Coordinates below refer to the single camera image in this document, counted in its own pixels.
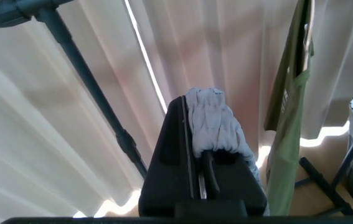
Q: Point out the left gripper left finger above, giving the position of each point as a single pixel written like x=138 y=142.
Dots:
x=167 y=180

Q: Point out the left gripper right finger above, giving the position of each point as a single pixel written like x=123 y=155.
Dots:
x=235 y=183

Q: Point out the pale grey shorts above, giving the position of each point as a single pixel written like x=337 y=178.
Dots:
x=213 y=124

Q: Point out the green long-sleeved shirt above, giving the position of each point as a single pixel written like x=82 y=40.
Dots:
x=285 y=140

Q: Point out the black clothes rack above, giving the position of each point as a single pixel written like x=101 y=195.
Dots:
x=82 y=71

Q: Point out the beige curtain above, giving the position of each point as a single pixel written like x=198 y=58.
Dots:
x=210 y=46

